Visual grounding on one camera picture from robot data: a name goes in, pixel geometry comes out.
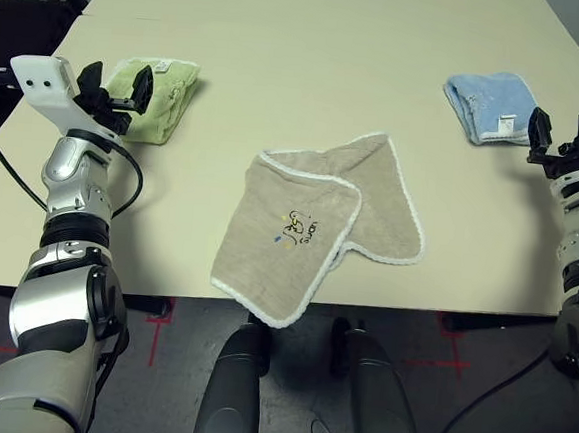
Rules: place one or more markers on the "grey robot right leg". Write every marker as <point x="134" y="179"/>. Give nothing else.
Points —
<point x="380" y="399"/>

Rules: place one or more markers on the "grey robot leg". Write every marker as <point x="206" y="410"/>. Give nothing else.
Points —
<point x="231" y="382"/>
<point x="380" y="399"/>

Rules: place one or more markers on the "black foam floor mats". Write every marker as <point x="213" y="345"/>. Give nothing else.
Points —
<point x="13" y="29"/>

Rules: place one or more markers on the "folded blue towel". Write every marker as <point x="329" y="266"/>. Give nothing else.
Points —
<point x="489" y="99"/>

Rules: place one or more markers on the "beige towel with white trim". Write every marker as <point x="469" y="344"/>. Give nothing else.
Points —
<point x="276" y="255"/>

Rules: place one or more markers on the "black table foot bar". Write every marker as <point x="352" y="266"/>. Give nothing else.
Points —
<point x="149" y="306"/>
<point x="501" y="326"/>

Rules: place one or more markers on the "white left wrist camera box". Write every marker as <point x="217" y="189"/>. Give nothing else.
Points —
<point x="39" y="81"/>

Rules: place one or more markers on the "grey robot left leg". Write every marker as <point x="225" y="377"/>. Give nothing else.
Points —
<point x="231" y="382"/>

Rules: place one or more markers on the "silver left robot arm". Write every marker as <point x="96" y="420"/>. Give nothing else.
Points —
<point x="57" y="303"/>

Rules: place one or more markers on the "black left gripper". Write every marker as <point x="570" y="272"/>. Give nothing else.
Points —
<point x="114" y="112"/>

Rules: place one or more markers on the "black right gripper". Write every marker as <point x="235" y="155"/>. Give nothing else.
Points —
<point x="577" y="161"/>

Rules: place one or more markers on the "folded green towel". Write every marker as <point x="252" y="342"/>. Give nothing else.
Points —
<point x="174" y="92"/>

